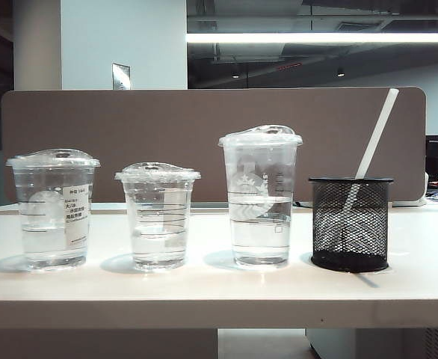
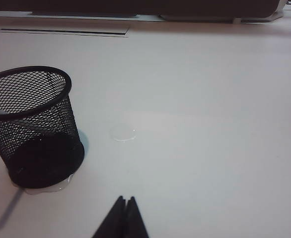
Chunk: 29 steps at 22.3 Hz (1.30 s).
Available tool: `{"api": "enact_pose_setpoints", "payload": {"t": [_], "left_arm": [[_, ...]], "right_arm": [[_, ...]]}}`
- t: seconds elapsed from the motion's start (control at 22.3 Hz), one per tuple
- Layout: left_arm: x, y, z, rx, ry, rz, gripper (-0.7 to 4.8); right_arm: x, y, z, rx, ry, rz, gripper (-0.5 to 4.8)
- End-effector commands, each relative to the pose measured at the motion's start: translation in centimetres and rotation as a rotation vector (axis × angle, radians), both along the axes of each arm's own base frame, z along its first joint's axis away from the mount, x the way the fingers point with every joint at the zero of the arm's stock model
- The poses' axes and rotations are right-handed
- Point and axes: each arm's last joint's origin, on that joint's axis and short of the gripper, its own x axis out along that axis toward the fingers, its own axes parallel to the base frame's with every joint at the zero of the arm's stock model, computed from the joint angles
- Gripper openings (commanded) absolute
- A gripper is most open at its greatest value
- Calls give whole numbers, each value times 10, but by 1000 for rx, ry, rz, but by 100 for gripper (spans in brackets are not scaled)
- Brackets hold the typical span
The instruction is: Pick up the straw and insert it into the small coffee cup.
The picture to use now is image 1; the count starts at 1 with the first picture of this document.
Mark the clear lid of medium cup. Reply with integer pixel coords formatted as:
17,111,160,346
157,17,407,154
5,148,102,169

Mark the silver wall sign plaque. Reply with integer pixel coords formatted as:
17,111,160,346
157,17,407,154
111,62,132,91

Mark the small clear plastic cup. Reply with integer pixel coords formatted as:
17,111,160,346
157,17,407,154
123,180,194,272

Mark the clear lid of small cup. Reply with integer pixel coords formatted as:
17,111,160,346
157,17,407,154
114,161,203,185

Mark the dark background monitor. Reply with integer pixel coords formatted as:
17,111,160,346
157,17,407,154
425,135,438,174

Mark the medium clear cup with label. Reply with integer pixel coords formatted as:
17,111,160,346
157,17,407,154
11,164,96,272

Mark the long ceiling light strip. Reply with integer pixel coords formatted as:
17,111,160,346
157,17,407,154
185,32,438,45

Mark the white drinking straw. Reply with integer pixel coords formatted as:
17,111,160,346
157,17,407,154
340,88,400,244

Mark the tall clear cup with logo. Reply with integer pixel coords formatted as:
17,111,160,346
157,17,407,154
222,144,298,270

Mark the black mesh pen holder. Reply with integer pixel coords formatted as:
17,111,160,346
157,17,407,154
307,177,395,274

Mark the clear lid of tall cup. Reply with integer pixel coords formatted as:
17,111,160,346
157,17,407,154
218,125,304,148

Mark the brown desk partition panel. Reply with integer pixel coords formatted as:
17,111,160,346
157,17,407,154
1,86,428,205

